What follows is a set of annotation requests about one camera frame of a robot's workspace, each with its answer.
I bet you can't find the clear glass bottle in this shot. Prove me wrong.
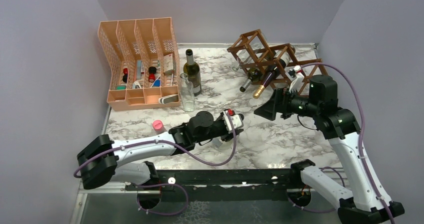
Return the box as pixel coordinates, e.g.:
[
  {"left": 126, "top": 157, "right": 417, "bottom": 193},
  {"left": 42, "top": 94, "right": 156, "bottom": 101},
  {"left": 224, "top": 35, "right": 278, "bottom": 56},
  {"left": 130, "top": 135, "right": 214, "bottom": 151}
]
[{"left": 180, "top": 73, "right": 195, "bottom": 112}]

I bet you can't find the clear empty bottle left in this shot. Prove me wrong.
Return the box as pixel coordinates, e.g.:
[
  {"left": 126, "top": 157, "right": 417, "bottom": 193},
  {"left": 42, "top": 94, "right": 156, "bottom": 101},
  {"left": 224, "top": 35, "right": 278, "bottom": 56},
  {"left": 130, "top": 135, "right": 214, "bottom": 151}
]
[{"left": 231, "top": 49, "right": 253, "bottom": 71}]

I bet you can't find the white box in organizer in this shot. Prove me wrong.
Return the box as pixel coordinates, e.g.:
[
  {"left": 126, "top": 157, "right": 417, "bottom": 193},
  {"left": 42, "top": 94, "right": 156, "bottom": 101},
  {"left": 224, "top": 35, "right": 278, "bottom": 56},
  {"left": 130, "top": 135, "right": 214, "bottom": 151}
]
[{"left": 162, "top": 53, "right": 176, "bottom": 75}]

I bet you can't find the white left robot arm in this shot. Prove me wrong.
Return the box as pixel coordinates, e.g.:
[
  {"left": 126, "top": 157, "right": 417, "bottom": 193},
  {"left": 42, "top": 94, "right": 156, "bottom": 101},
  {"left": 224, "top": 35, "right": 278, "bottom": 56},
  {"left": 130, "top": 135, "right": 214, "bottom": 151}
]
[{"left": 73, "top": 109, "right": 245, "bottom": 190}]

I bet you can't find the dark green wine bottle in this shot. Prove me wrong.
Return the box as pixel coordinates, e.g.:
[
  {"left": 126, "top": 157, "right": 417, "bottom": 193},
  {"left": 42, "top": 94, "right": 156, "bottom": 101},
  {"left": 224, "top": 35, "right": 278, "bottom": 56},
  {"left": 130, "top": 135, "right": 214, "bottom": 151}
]
[{"left": 183, "top": 49, "right": 202, "bottom": 96}]

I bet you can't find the clear bottle with white label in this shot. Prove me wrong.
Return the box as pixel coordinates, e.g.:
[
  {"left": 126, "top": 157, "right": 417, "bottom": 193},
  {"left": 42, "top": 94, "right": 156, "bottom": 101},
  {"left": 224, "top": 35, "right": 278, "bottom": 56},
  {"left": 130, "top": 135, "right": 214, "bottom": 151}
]
[{"left": 211, "top": 138, "right": 233, "bottom": 150}]

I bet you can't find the brown wooden wine rack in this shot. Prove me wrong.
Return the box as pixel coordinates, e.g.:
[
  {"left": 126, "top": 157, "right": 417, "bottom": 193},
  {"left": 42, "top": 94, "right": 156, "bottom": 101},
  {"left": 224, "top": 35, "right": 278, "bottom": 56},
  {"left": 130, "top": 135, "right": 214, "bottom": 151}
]
[{"left": 227, "top": 29, "right": 328, "bottom": 99}]

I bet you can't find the red black small item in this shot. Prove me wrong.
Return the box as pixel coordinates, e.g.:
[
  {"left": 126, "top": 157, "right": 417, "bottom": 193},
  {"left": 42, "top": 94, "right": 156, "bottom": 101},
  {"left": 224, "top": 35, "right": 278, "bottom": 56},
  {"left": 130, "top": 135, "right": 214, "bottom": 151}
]
[{"left": 122, "top": 68, "right": 129, "bottom": 83}]

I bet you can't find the dark red gold-foil bottle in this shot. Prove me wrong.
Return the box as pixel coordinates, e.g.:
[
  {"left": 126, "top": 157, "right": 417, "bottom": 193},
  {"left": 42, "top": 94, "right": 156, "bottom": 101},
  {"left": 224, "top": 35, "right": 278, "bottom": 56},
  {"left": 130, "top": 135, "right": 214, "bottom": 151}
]
[{"left": 252, "top": 50, "right": 291, "bottom": 99}]

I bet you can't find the red black cap item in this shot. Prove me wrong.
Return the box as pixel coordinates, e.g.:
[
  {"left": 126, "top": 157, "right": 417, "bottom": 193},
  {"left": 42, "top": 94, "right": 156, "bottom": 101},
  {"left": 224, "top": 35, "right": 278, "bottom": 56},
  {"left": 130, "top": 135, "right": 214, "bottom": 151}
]
[{"left": 148, "top": 66, "right": 157, "bottom": 83}]

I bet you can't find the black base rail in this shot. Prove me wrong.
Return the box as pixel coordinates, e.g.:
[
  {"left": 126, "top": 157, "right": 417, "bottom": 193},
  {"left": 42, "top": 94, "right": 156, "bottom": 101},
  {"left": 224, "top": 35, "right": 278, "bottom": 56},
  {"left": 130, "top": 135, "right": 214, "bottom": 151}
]
[{"left": 125, "top": 159, "right": 315, "bottom": 204}]

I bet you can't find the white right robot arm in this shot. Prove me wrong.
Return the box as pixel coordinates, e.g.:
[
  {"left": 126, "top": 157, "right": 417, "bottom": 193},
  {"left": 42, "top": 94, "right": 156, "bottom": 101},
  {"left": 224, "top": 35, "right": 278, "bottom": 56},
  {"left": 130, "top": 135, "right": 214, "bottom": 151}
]
[{"left": 254, "top": 75, "right": 405, "bottom": 224}]

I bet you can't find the orange plastic desk organizer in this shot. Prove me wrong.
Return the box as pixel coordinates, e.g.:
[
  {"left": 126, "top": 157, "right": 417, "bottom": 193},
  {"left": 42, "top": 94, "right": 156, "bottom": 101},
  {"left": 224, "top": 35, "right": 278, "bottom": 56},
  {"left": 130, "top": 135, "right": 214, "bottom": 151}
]
[{"left": 97, "top": 17, "right": 181, "bottom": 111}]

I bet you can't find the green bottle silver cap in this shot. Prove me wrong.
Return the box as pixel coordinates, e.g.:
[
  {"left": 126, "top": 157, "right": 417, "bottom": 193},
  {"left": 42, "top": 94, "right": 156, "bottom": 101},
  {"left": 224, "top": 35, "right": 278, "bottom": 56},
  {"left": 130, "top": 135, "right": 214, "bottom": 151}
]
[{"left": 239, "top": 68, "right": 262, "bottom": 92}]

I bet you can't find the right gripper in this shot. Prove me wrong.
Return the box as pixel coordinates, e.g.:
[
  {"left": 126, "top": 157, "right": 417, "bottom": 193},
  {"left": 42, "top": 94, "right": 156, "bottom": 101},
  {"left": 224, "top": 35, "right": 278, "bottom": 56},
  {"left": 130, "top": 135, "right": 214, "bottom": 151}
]
[{"left": 254, "top": 85, "right": 321, "bottom": 120}]

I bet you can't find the pink bottle cap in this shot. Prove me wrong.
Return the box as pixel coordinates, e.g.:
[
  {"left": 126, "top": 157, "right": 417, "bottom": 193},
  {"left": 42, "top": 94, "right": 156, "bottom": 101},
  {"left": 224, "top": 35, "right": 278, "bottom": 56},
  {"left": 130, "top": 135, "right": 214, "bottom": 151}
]
[{"left": 152, "top": 120, "right": 166, "bottom": 133}]

